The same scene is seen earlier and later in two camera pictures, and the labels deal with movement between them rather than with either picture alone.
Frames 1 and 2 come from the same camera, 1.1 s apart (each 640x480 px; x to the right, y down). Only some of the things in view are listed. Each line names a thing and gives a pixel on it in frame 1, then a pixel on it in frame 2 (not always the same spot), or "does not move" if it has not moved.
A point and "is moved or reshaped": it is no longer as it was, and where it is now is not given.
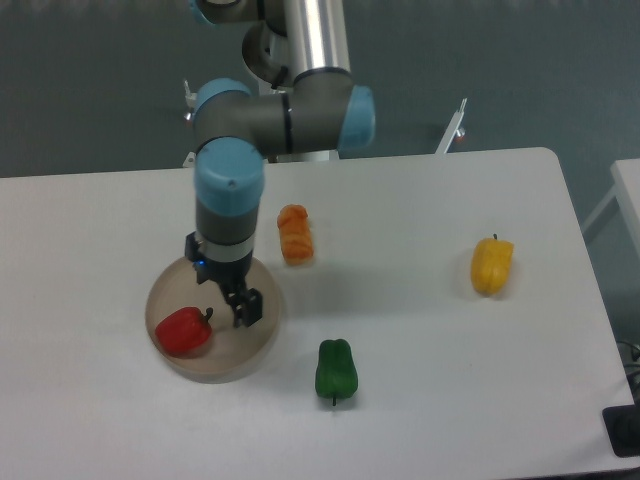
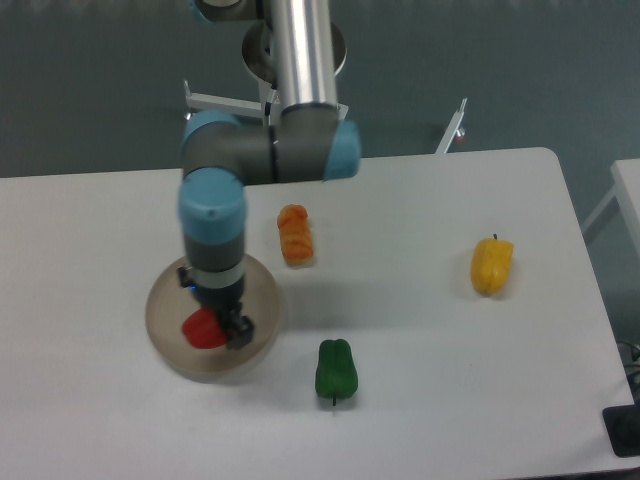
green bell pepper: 336,374 does not move
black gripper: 231,276 -> 240,328
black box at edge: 623,428 does not move
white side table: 626,188 does not move
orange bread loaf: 296,235 does not move
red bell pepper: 184,330 is moved or reshaped
